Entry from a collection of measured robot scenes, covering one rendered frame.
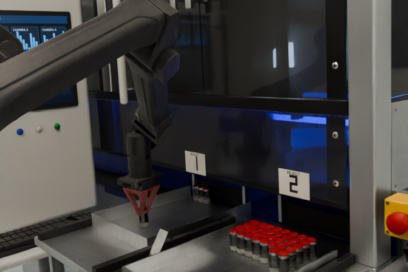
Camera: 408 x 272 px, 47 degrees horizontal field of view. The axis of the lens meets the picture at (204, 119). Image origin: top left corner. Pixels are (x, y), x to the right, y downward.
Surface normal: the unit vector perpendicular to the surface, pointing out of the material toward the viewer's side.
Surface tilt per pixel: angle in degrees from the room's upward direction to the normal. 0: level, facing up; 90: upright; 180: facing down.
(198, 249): 90
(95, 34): 48
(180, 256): 90
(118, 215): 90
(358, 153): 90
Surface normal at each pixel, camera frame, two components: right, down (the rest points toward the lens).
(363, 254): -0.75, 0.13
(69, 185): 0.65, 0.07
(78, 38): 0.34, -0.59
